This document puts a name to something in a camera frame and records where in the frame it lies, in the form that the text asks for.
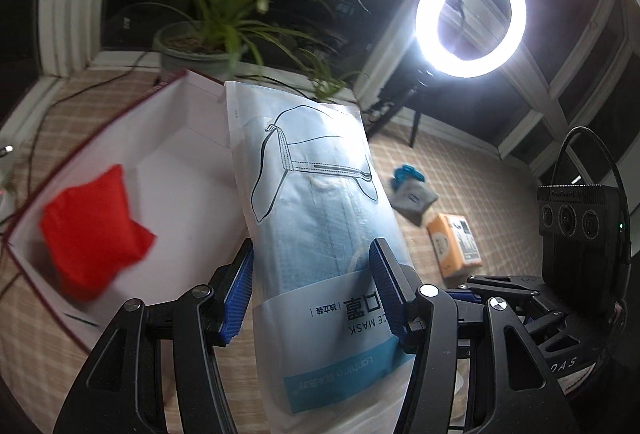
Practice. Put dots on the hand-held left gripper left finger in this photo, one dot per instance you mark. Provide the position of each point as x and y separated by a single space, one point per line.
239 286

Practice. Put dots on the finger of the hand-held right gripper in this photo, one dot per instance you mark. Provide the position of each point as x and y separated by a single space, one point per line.
505 286
542 326

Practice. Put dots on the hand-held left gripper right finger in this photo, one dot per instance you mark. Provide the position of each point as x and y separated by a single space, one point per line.
387 286

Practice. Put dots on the orange tissue packet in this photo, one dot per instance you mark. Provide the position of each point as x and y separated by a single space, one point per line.
450 249

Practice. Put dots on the blue face mask package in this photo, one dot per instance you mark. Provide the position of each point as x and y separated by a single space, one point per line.
310 214

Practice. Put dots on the dark red cardboard box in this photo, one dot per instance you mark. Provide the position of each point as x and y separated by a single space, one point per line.
190 153

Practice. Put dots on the red bean bag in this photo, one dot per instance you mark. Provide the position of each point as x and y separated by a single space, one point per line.
90 224

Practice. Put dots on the grey pouch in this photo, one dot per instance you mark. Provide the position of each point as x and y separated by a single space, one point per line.
414 203

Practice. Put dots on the blue plastic clip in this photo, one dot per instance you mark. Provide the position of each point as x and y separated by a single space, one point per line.
407 174

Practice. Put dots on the beige checkered tablecloth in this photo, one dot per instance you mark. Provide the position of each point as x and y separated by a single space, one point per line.
475 163

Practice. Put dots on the potted spider plant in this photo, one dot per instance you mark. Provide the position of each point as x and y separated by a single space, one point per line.
225 13

